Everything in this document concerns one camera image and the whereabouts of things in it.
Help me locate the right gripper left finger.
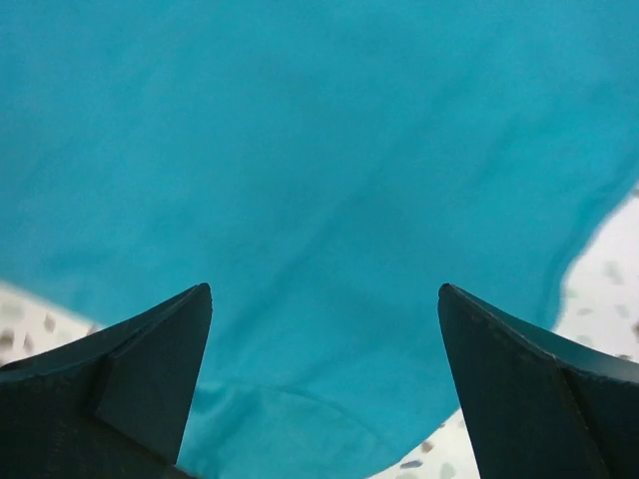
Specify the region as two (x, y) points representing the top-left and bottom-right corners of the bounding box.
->
(1, 283), (213, 479)

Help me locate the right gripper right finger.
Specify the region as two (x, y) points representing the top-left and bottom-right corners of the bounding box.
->
(438, 283), (638, 479)

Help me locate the teal t shirt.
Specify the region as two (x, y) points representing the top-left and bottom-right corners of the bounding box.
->
(1, 1), (638, 478)

